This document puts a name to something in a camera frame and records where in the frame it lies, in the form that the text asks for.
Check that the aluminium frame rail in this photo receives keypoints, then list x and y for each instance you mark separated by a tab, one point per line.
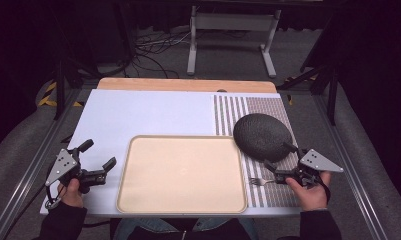
24	181
351	173

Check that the person's left hand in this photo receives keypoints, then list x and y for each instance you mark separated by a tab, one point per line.
71	195

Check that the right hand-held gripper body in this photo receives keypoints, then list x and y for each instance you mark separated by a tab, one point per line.
319	161

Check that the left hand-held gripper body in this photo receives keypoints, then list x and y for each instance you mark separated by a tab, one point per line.
62	166

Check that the white table cover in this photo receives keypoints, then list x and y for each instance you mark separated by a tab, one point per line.
138	113

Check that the silver metal fork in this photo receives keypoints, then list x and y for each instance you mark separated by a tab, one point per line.
254	181

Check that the striped woven placemat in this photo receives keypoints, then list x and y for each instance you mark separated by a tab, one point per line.
274	106

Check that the beige rectangular tray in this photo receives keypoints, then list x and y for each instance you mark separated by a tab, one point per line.
182	174

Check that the person's right hand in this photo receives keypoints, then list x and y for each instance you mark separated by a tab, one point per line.
311	196

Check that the person's lap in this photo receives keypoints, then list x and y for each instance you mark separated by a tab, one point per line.
184	230

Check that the black tripod stand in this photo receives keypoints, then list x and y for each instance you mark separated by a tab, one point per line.
59	86
332	96

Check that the white metal stand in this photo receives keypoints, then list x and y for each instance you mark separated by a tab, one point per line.
233	21

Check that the yellow black hazard tape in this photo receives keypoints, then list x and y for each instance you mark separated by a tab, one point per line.
49	98

